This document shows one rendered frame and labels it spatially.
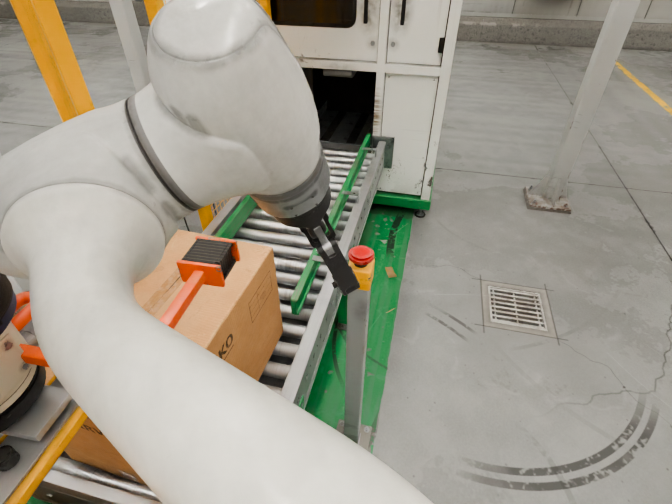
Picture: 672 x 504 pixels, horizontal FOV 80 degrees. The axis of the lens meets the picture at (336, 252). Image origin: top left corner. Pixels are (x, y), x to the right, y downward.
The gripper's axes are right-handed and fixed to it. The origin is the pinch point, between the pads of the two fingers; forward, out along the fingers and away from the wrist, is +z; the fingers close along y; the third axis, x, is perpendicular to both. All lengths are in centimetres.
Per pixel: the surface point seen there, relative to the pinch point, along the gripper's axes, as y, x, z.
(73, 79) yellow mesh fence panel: -95, -42, 20
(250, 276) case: -24, -24, 45
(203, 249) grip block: -15.9, -21.1, 8.0
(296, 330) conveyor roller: -15, -26, 88
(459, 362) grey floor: 20, 29, 161
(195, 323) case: -15, -38, 34
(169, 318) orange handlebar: -3.1, -28.0, 0.7
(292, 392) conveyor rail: 6, -32, 70
